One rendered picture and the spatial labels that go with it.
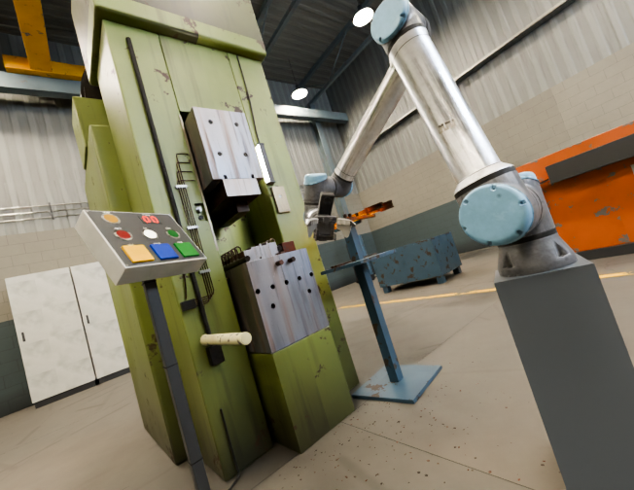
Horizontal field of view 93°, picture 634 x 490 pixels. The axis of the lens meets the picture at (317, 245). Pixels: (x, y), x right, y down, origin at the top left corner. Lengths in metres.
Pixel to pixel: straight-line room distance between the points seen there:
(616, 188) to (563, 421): 3.46
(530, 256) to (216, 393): 1.37
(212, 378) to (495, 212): 1.34
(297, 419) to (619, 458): 1.10
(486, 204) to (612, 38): 8.00
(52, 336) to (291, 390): 5.56
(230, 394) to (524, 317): 1.26
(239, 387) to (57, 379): 5.29
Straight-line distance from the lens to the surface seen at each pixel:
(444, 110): 0.90
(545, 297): 0.99
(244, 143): 1.81
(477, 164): 0.86
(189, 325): 1.56
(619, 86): 8.53
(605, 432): 1.13
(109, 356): 6.72
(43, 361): 6.75
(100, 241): 1.19
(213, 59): 2.28
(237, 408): 1.68
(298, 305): 1.58
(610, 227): 4.40
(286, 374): 1.55
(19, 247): 7.65
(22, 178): 8.07
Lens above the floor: 0.78
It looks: 4 degrees up
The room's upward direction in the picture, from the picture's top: 17 degrees counter-clockwise
